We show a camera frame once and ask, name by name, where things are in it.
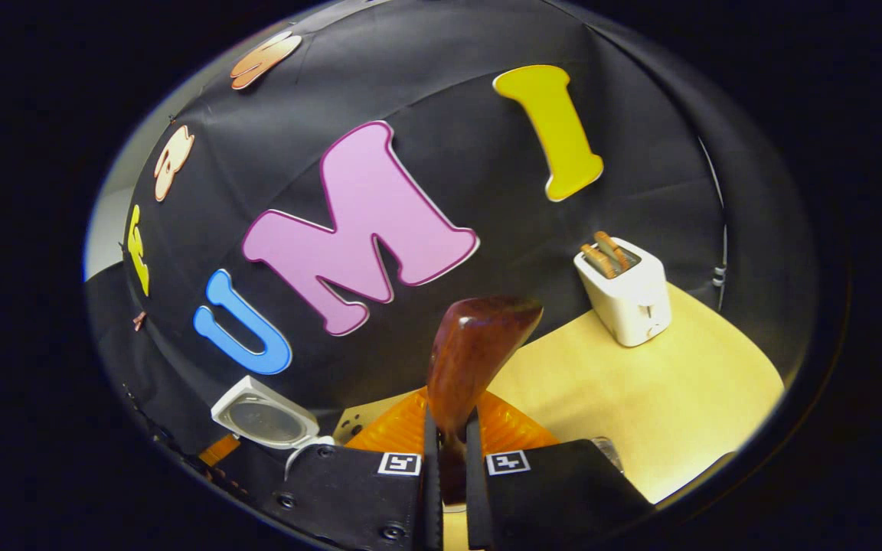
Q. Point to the black backdrop cloth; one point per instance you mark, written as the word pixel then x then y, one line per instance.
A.
pixel 441 92

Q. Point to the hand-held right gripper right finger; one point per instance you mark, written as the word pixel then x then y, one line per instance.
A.
pixel 556 490

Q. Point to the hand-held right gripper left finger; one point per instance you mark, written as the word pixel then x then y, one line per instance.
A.
pixel 349 490

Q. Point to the brown wooden spoon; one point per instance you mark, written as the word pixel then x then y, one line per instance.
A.
pixel 472 360

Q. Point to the clear chopstick holder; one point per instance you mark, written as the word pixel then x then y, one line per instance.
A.
pixel 609 453

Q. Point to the brown toast slice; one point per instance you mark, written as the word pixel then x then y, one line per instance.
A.
pixel 598 262
pixel 613 249

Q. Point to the white toaster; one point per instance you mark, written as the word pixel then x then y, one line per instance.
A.
pixel 632 306

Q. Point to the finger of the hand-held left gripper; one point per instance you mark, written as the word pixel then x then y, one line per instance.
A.
pixel 219 451

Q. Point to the copper backdrop clip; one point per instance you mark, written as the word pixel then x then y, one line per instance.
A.
pixel 138 321

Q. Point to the white rice cooker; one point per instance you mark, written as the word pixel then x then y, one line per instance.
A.
pixel 265 421

